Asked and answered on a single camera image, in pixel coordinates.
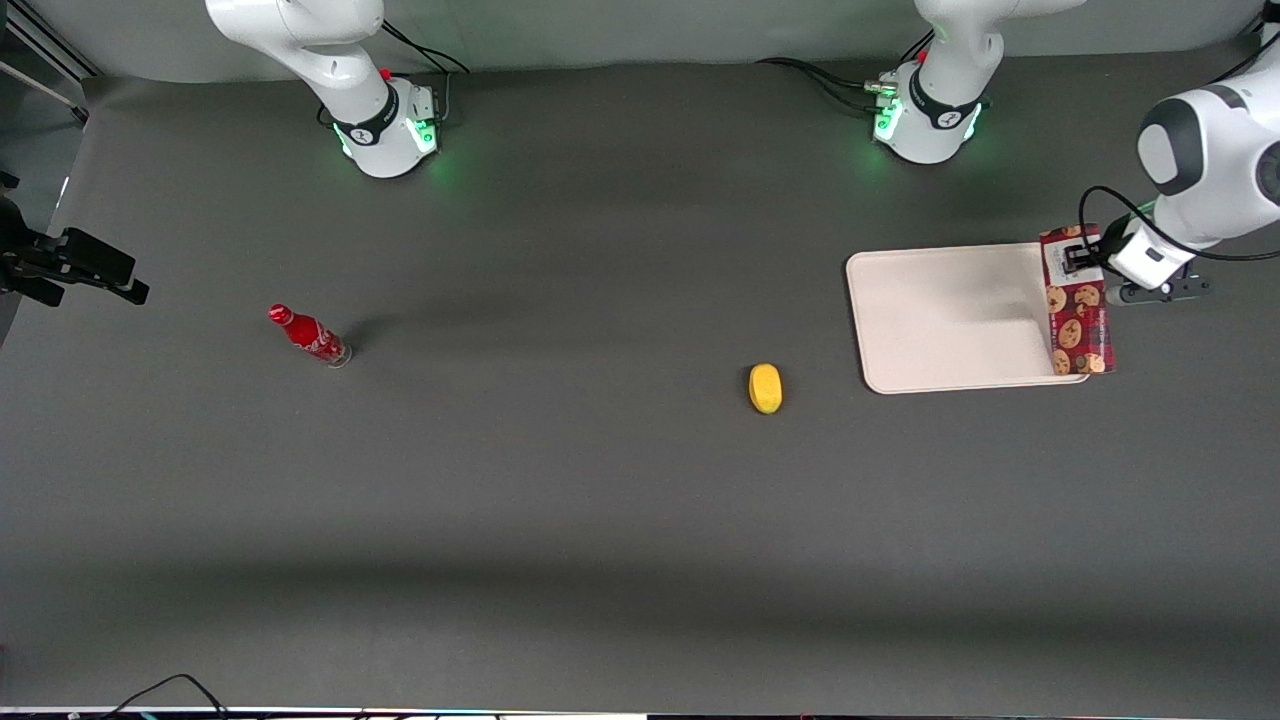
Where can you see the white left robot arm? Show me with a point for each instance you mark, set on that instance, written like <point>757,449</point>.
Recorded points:
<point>1215,160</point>

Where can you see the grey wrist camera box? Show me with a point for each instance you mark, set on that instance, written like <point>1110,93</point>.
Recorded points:
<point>1160,292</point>

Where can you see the metal frame bars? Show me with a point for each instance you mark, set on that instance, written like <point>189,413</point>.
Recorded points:
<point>40,50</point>

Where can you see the white plastic tray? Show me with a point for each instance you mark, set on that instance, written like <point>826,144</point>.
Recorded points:
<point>950,320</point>

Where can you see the yellow lemon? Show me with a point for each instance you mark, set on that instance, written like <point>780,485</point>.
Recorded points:
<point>765,388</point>

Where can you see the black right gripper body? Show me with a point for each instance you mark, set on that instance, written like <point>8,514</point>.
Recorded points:
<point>38,262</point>

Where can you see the red cookie box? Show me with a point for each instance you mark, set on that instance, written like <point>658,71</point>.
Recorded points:
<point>1078,320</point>

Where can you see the red cola bottle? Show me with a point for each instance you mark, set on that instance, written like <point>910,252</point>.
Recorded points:
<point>310,335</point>

